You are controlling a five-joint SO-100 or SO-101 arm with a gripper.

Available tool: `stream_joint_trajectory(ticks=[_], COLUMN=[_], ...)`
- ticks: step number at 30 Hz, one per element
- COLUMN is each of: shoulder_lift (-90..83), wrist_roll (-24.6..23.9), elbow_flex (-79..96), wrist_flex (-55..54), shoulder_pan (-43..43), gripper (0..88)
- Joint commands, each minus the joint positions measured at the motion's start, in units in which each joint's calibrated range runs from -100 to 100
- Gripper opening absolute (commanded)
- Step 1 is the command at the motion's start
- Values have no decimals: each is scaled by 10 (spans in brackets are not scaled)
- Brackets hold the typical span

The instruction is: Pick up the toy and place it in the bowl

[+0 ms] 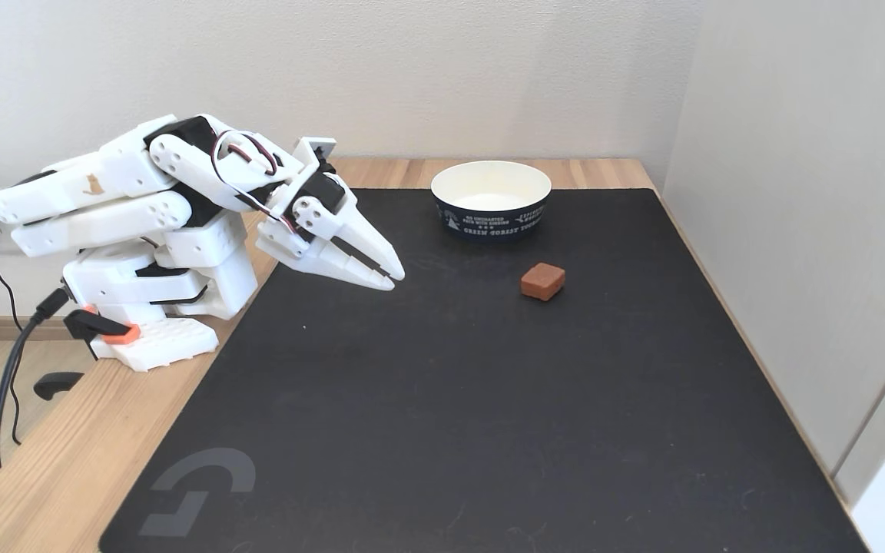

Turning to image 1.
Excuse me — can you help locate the brown square toy block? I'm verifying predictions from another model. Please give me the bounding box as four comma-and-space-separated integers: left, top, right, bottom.
520, 263, 567, 302

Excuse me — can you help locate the white and navy paper bowl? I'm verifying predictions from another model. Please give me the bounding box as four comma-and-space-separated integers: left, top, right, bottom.
431, 160, 553, 241

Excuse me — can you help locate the black desk mat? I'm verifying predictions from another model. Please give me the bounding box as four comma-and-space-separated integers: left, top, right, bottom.
98, 187, 870, 553

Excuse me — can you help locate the black and orange clamp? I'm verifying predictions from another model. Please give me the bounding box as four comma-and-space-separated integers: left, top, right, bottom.
33, 306, 142, 402

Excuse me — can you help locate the small camera on white mount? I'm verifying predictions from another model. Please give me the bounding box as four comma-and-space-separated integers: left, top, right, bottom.
293, 136, 338, 167

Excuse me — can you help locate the red black white servo wire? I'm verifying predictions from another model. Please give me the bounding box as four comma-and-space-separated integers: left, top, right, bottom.
210, 129, 299, 225

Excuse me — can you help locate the thin black cable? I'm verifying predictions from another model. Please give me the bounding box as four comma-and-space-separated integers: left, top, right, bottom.
0, 233, 25, 446

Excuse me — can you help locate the thick black cable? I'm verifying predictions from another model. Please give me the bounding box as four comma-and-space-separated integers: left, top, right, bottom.
0, 288, 71, 474

